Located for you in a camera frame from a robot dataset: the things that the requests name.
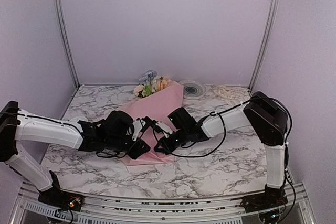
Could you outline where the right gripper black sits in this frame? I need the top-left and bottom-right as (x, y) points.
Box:
(154, 127), (190, 155)

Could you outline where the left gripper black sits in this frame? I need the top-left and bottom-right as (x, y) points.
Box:
(106, 135), (150, 159)

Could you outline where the pink wrapping paper sheet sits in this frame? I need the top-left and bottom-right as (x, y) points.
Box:
(119, 81), (183, 166)

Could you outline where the pink rose fake flower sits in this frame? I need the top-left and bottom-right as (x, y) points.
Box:
(133, 76), (170, 98)

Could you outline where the blue white fake flower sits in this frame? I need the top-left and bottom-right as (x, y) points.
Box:
(139, 70), (158, 97)

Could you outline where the beige rope bundle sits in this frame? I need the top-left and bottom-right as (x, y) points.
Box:
(209, 84), (253, 104)

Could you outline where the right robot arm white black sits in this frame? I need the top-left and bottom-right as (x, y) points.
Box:
(153, 92), (290, 207)

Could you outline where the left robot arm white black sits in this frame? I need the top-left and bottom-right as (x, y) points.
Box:
(1, 101), (151, 206)

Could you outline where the orange white bowl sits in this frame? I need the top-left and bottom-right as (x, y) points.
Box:
(69, 116), (88, 123)

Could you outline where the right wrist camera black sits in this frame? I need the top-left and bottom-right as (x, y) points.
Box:
(151, 120), (174, 138)

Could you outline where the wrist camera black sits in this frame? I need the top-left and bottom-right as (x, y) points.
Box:
(151, 120), (174, 138)
(130, 116), (152, 142)

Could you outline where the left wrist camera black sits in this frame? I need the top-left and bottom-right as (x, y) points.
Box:
(130, 116), (152, 142)

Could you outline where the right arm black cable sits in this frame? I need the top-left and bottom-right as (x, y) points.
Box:
(152, 97), (293, 159)

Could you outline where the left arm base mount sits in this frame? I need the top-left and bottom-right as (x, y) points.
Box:
(38, 191), (84, 211)

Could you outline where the aluminium front rail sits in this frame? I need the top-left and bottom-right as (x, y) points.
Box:
(9, 182), (316, 223)

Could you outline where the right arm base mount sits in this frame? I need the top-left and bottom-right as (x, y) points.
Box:
(240, 192), (288, 213)

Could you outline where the left aluminium frame post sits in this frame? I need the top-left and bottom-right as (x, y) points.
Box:
(54, 0), (80, 89)

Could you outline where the aluminium frame post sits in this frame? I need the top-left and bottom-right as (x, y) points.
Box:
(248, 0), (279, 91)
(54, 0), (80, 89)

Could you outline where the right aluminium frame post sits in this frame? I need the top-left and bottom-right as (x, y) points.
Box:
(248, 0), (279, 91)

